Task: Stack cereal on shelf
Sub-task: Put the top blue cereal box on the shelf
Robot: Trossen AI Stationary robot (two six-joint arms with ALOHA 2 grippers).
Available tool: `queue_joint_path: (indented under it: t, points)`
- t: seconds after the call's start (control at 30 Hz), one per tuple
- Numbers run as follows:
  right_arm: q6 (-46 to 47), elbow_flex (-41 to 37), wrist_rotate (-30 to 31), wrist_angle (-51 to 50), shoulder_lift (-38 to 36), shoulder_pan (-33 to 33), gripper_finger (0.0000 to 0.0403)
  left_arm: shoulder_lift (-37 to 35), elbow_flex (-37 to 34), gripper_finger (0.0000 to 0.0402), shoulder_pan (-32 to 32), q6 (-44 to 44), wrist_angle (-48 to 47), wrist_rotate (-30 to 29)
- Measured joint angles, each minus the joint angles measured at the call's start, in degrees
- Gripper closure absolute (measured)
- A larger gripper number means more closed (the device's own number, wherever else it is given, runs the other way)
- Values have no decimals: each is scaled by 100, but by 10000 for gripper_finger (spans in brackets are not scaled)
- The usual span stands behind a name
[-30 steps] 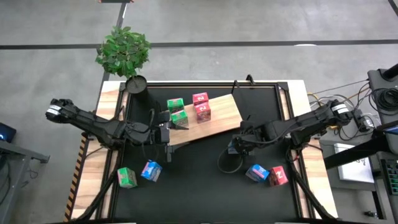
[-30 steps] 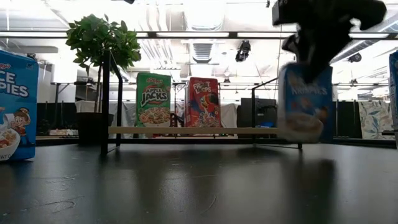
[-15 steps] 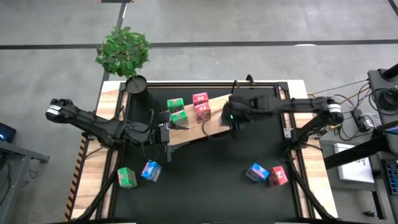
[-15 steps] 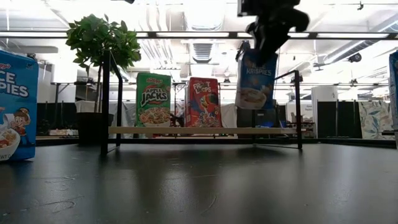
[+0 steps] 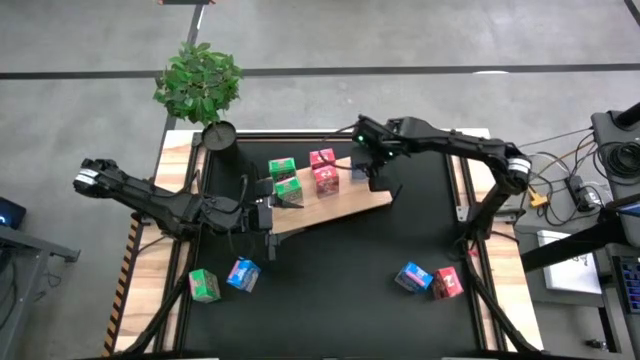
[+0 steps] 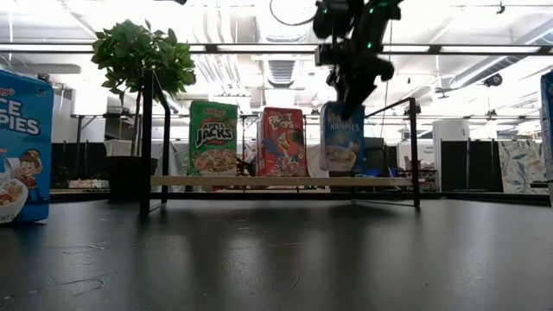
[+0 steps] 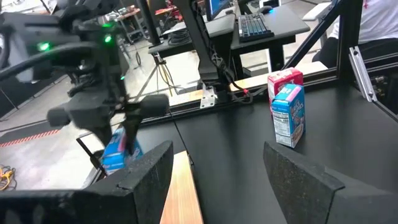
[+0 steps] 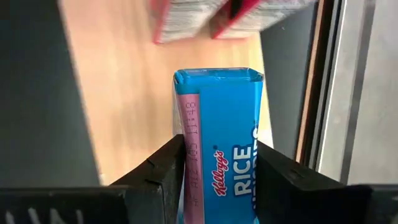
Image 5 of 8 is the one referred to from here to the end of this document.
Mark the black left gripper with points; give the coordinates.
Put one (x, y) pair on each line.
(262, 217)

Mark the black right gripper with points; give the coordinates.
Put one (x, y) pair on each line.
(375, 142)

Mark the green Apple Jacks cereal box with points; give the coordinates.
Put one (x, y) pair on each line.
(289, 191)
(204, 286)
(282, 167)

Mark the blue Rice Krispies cereal box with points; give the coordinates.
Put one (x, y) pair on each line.
(243, 275)
(413, 277)
(359, 170)

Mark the red Froot Loops cereal box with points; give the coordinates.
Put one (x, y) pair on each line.
(322, 159)
(326, 181)
(447, 283)

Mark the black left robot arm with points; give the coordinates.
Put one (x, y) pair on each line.
(150, 200)

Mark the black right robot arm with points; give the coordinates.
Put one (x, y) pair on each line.
(460, 142)

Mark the green potted plant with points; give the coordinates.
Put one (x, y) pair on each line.
(197, 85)

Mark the yellow connector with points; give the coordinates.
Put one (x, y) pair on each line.
(538, 198)

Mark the yellow black hazard strip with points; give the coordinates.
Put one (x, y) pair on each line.
(122, 285)

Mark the black slanted bar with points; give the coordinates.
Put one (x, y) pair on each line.
(565, 250)

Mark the black power brick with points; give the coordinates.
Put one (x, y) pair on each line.
(580, 192)

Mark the white sheet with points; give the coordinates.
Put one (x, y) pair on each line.
(570, 275)

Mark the black pole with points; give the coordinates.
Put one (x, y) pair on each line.
(630, 116)

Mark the grey desk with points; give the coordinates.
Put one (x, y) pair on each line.
(30, 245)

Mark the black keypad with blue keys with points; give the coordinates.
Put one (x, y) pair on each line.
(631, 282)

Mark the dark blue screen device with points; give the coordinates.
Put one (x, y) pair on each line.
(11, 212)

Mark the wooden shelf with black frame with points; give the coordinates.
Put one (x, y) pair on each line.
(345, 200)

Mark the black frame strut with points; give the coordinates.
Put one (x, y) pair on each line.
(160, 315)
(495, 310)

